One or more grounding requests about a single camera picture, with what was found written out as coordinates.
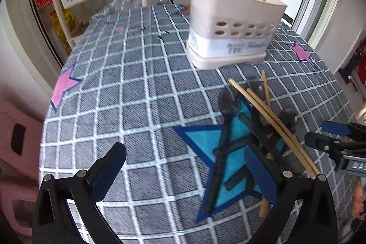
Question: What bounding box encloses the bamboo chopstick crossing diagonal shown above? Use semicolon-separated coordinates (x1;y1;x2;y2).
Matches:
258;69;272;218

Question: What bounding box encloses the dark translucent plastic spoon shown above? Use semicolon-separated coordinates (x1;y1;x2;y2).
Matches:
203;86;240;214

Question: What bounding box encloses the bamboo chopstick long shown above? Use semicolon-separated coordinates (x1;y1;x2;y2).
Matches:
228;78;317;179

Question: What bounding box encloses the pink plastic stool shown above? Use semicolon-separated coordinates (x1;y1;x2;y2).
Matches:
1;99;42;236

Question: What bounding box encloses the grey checkered tablecloth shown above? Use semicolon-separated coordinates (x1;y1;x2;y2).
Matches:
39;5;355;243

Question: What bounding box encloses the beige plastic utensil holder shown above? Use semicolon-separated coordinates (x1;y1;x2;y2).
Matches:
186;0;287;70

